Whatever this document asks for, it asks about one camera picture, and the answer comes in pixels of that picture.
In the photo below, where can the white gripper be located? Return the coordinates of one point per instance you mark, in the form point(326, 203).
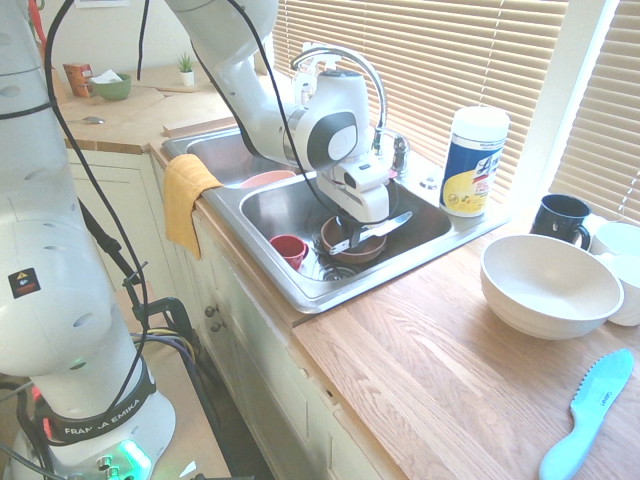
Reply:
point(365, 200)

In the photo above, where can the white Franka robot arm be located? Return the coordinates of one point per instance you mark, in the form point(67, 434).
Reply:
point(50, 250)

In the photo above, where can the metal sink drain strainer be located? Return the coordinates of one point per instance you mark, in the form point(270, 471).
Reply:
point(341, 273)

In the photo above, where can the stainless steel double sink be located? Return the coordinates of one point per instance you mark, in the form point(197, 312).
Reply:
point(280, 210)

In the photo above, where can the chrome sink hole cap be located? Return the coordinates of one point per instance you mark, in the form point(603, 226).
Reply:
point(429, 184)

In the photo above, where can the teal serrated knife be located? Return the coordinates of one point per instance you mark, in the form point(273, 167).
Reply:
point(595, 395)

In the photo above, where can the brown wooden bowl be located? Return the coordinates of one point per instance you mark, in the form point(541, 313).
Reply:
point(360, 252)

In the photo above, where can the red plastic cup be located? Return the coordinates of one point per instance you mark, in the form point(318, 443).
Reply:
point(289, 250)

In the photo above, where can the pink plate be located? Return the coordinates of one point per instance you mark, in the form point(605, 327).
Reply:
point(267, 178)

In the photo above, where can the disinfecting wipes canister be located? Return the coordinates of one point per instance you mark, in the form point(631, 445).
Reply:
point(472, 165)

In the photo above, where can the cream kitchen cabinet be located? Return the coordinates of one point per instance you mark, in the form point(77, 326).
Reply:
point(260, 340)

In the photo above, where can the chrome gooseneck faucet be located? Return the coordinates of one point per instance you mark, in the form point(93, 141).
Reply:
point(372, 75)

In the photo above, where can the dark round cabinet knob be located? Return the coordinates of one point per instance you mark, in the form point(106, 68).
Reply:
point(212, 310)
point(216, 327)

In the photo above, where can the yellow dish cloth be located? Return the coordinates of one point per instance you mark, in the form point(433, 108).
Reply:
point(182, 200)

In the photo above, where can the wide beige window blind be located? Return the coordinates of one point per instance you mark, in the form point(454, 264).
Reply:
point(450, 60)

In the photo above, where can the large white bowl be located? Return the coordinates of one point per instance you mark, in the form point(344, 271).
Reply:
point(545, 290)

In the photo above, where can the black ceramic mug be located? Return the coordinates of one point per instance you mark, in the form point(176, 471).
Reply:
point(557, 217)

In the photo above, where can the small potted plant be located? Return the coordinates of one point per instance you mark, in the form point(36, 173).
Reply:
point(186, 70)

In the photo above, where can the white ceramic mug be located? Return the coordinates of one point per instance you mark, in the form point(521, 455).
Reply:
point(620, 237)

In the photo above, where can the narrow beige window blind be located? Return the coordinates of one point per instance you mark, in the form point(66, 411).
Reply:
point(605, 125)

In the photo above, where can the green bowl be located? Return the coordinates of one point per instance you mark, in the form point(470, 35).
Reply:
point(114, 90)

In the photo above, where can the metal spoon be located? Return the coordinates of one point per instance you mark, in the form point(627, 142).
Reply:
point(92, 120)

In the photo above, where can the white ceramic cup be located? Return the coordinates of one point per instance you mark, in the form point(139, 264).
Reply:
point(631, 290)

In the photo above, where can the white crumpled paper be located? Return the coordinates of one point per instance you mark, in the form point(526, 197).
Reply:
point(106, 77)

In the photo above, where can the orange carton box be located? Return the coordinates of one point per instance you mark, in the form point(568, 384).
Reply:
point(76, 80)

